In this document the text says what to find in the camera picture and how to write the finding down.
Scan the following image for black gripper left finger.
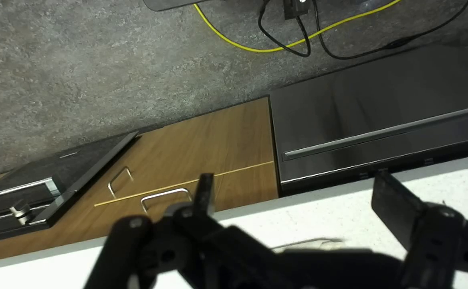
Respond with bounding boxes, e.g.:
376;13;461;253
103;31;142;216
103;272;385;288
84;174;272;289

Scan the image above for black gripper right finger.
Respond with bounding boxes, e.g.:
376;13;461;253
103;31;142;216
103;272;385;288
371;174;468;289

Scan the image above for black dishwasher front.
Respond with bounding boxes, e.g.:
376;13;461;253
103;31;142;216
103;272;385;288
270;47;468;196

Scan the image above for black oven with handle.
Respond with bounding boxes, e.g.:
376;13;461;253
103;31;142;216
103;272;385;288
0;132;137;240

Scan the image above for yellow cable on floor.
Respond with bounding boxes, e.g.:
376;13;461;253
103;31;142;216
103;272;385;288
193;0;403;55

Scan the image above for black cable on floor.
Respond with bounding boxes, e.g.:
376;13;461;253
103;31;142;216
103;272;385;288
257;0;468;62

